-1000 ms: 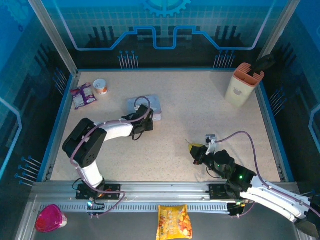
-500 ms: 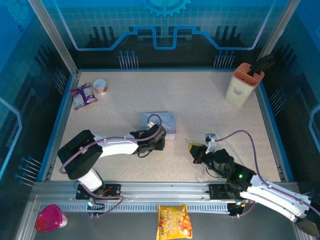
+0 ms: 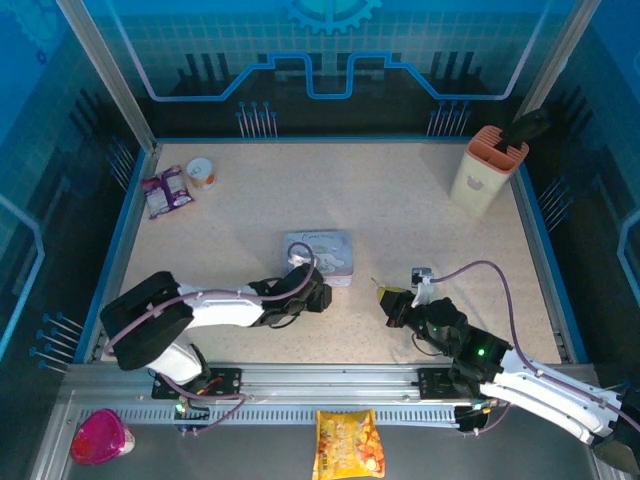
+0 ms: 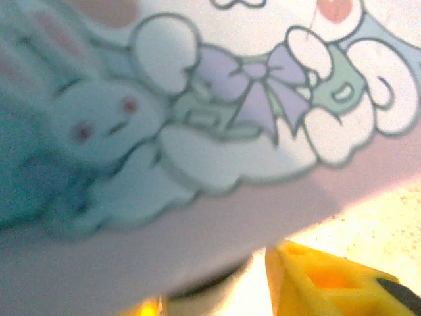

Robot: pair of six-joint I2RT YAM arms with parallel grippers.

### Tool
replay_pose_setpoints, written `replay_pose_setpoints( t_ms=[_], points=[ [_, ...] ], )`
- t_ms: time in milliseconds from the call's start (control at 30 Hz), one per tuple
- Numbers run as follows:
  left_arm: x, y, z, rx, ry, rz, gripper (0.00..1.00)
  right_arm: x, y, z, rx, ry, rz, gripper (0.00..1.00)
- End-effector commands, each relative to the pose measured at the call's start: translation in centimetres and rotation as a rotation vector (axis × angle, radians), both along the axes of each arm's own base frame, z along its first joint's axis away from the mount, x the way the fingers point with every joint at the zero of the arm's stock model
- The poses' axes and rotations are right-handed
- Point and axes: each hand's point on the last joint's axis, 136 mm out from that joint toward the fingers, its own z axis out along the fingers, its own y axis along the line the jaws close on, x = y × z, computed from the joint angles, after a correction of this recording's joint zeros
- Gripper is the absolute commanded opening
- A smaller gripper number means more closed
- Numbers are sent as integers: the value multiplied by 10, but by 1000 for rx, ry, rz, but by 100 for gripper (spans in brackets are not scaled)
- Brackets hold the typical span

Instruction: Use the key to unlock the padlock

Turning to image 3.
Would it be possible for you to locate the blue pink cartoon tin box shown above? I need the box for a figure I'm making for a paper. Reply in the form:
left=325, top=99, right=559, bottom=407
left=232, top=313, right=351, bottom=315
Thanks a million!
left=282, top=228, right=355, bottom=290

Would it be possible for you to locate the yellow chip bag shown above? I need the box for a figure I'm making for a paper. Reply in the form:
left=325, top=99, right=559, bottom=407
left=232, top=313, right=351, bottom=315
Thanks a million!
left=312, top=408, right=387, bottom=480

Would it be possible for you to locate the cream knife block orange top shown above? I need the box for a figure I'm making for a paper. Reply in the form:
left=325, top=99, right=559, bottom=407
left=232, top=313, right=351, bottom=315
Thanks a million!
left=448, top=125, right=530, bottom=219

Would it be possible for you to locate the white orange paper cup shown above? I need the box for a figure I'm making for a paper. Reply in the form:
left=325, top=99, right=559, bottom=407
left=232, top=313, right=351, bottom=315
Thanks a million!
left=186, top=157, right=218, bottom=192

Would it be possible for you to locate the purple snack packet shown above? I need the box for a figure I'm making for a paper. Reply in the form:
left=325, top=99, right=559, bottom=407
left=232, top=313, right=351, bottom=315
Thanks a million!
left=139, top=164, right=196, bottom=221

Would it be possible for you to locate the pink plastic container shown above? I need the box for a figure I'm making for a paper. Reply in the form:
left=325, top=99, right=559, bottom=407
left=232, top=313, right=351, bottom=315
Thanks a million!
left=69, top=408, right=137, bottom=466

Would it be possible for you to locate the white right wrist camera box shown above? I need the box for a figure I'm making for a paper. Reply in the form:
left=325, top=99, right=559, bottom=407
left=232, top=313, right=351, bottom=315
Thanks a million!
left=410, top=267, right=438, bottom=306

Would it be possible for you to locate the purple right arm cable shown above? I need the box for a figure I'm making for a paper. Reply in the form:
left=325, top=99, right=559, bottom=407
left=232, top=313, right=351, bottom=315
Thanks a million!
left=432, top=259, right=640, bottom=437

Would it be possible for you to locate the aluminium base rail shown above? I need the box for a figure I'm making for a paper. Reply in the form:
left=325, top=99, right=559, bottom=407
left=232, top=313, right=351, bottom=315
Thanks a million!
left=62, top=362, right=609, bottom=409

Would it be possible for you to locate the slotted metal cable duct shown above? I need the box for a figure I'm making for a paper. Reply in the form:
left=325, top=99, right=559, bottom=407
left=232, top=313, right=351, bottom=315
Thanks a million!
left=107, top=407, right=464, bottom=426

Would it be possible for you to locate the black knife handle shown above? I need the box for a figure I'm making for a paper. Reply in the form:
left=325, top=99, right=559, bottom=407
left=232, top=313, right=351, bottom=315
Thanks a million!
left=501, top=107, right=550, bottom=151

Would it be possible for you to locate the aluminium frame post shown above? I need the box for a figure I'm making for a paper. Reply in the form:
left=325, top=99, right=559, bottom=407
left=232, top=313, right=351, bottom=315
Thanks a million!
left=513, top=0, right=604, bottom=129
left=54, top=0, right=160, bottom=154

